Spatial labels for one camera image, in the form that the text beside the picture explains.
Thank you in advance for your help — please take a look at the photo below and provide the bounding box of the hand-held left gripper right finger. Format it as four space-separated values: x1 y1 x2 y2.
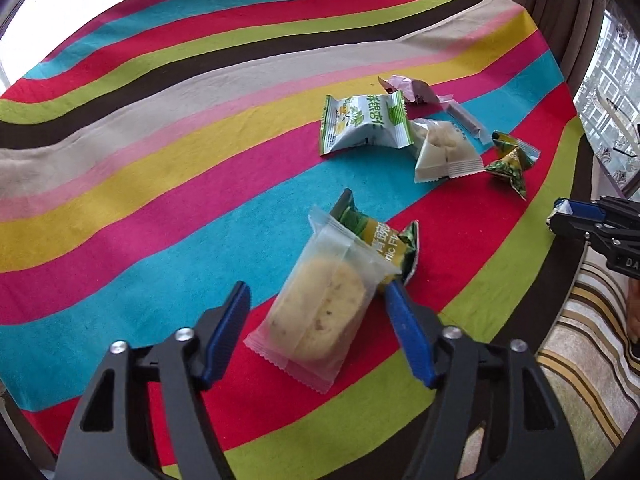
384 281 586 480

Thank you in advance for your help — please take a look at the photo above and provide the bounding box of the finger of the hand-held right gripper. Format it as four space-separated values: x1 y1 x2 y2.
569 196 640 223
549 212 640 256

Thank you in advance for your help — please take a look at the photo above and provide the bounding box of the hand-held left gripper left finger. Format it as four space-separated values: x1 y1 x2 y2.
59 281 251 480

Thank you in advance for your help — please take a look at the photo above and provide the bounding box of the small blue white packet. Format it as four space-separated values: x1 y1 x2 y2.
545 198 572 231

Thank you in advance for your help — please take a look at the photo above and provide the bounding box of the frosted round pastry packet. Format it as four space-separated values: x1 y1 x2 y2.
243 205 403 394

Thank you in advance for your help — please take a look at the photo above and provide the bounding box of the green yellow snack packet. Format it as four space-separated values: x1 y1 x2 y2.
330 188 420 286

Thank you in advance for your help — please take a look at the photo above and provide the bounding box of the green pyramid snack packet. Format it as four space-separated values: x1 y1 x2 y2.
484 131 542 202

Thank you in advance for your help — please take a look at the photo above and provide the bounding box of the beige striped cushion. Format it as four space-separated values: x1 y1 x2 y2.
537 255 640 461

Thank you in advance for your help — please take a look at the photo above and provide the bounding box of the embroidered lace curtain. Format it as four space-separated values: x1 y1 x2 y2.
572 10 640 191

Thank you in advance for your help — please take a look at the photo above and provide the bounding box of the thin clear stick packet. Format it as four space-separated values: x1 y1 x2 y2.
436 95 493 147

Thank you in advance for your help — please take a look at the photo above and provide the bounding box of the small clear pastry packet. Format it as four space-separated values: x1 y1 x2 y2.
409 118 485 183

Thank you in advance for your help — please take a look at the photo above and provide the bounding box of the colourful striped cloth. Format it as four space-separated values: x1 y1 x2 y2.
0 0 596 480

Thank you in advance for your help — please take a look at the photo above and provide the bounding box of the brown curtain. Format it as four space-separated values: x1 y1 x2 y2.
480 0 621 91

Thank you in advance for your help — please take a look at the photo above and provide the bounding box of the pink snack bar wrapper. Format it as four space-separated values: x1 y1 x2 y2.
377 74 438 107

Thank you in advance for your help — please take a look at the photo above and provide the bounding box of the green white snack packet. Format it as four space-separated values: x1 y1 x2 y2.
319 91 413 157

